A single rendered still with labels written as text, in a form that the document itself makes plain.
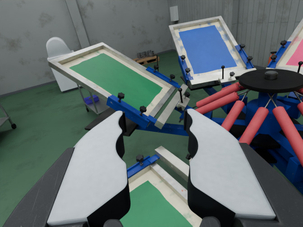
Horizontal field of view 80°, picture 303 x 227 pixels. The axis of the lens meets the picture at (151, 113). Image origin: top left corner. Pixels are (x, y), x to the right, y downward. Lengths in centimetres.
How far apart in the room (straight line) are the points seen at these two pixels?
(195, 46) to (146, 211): 160
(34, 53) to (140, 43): 382
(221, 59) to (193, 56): 26
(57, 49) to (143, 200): 530
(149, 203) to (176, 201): 13
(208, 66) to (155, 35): 652
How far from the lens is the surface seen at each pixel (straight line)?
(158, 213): 93
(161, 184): 101
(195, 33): 218
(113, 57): 169
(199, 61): 188
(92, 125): 169
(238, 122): 131
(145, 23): 807
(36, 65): 760
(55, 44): 588
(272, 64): 191
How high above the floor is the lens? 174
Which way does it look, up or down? 29 degrees down
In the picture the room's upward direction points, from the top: 11 degrees counter-clockwise
